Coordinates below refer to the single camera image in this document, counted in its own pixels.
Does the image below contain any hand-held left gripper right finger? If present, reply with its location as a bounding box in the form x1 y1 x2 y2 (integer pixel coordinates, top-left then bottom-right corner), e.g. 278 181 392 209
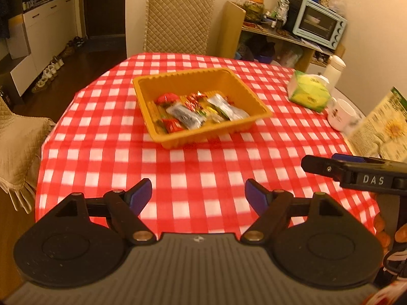
240 178 354 245

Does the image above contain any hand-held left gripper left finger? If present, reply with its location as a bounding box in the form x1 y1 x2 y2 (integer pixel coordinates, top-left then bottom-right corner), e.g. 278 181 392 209
43 178 158 246

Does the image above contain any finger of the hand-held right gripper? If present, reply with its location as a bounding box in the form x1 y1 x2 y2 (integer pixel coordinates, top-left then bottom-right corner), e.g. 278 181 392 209
331 153 383 163
301 155 354 182

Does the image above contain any dark red candy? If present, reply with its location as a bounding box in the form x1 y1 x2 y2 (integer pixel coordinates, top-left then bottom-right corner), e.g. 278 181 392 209
162 118 186 133

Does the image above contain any black grey snack packet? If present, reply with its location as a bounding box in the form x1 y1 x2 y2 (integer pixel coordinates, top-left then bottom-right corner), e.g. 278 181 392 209
166 105 206 130

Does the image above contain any silver snack packet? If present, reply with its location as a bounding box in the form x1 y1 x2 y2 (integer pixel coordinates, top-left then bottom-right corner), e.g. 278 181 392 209
208 94 250 121

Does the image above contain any orange plastic tray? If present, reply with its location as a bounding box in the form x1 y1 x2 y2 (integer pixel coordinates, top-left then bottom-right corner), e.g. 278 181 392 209
133 68 274 149

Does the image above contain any red gold label snack packet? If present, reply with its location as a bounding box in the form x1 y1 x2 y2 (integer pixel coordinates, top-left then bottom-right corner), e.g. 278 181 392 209
155 93 180 106

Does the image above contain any person's right hand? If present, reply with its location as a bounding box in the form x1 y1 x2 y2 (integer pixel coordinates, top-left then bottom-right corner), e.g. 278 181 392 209
374 214 407 251

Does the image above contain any red white checkered tablecloth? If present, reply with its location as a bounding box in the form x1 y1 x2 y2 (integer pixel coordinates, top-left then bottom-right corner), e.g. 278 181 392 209
35 52 380 239

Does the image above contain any white mug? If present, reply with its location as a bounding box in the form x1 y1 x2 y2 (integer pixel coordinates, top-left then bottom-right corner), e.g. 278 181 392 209
327 98 363 132

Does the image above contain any sunflower print snack bag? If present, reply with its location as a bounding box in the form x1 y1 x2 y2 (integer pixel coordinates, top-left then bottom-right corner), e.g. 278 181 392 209
348 86 407 162

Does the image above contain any green yellow tissue pack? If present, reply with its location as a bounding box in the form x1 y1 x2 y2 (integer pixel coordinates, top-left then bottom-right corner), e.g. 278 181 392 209
288 71 331 112

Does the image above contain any white thermos bottle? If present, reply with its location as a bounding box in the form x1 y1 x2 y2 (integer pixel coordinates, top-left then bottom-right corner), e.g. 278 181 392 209
323 55 346 85

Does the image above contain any beige quilted frilled chair cover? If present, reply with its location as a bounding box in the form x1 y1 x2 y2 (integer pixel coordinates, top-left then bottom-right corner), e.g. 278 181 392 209
0 97 56 214

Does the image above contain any light blue toaster oven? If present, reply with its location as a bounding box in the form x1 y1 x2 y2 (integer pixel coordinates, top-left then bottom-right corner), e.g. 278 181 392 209
291 0 348 50

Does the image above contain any row of shoes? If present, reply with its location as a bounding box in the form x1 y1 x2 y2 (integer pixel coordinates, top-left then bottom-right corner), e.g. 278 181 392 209
32 36 85 94

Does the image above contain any wooden shelf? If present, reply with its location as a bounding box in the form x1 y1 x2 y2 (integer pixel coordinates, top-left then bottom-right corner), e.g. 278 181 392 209
218 1 345 73

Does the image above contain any glass jar orange lid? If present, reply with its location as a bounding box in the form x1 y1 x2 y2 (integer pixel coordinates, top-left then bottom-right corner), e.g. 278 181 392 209
244 0 265 23

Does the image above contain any quilted beige chair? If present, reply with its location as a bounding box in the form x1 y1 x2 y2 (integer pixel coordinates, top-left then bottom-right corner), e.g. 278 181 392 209
143 0 215 55

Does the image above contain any white cabinet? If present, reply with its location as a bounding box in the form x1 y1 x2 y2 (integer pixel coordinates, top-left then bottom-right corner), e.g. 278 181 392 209
0 0 83 97

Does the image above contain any dark door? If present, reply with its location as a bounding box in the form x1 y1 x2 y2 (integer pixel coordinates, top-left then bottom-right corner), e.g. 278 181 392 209
83 0 127 39

